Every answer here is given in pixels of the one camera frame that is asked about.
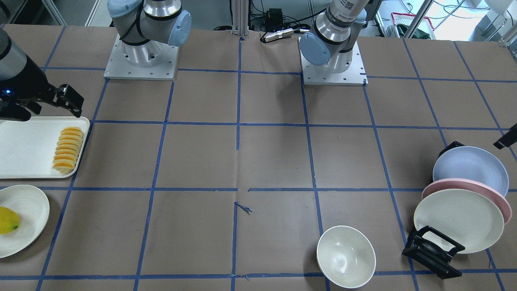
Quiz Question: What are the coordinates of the pink plate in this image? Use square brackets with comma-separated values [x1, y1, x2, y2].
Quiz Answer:
[421, 178, 512, 224]

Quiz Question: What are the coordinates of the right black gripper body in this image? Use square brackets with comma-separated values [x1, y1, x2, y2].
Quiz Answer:
[0, 67, 55, 122]

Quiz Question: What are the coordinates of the cream bowl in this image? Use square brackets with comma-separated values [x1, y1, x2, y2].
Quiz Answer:
[316, 226, 377, 289]

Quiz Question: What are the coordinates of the aluminium frame post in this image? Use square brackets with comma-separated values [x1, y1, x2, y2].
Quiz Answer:
[230, 0, 250, 38]

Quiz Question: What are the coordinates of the cream plate with lemon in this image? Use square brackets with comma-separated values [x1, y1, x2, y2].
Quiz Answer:
[0, 185, 50, 258]

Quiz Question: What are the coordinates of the black dish rack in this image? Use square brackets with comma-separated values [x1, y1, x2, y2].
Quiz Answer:
[401, 141, 466, 280]

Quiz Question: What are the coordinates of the sliced bread loaf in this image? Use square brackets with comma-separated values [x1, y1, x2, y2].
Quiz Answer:
[52, 127, 84, 174]

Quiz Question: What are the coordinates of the blue plate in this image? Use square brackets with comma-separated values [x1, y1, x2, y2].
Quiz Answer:
[432, 146, 509, 196]

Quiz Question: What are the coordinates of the cream plate in rack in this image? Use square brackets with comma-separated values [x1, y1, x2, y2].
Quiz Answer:
[413, 189, 504, 254]

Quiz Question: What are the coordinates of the white rectangular tray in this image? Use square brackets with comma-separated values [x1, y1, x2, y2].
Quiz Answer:
[0, 116, 90, 179]

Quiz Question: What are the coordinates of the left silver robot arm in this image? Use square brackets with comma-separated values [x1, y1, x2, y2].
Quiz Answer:
[298, 0, 368, 91]

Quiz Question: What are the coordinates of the yellow lemon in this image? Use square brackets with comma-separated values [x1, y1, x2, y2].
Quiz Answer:
[0, 207, 21, 234]

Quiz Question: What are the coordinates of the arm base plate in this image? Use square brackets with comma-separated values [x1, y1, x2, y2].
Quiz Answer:
[104, 35, 181, 81]
[300, 42, 368, 86]

